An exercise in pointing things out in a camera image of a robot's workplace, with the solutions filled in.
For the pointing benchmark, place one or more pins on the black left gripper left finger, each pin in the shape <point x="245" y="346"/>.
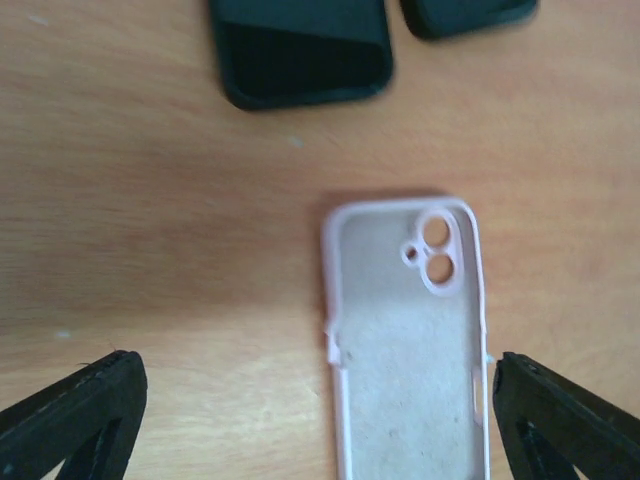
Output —
<point x="86" y="423"/>

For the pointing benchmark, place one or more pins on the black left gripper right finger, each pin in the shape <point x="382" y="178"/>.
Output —
<point x="552" y="428"/>

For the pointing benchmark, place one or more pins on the white phone case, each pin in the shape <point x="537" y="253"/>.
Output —
<point x="406" y="339"/>

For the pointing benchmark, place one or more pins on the black silicone phone case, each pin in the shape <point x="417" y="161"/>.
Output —
<point x="441" y="19"/>

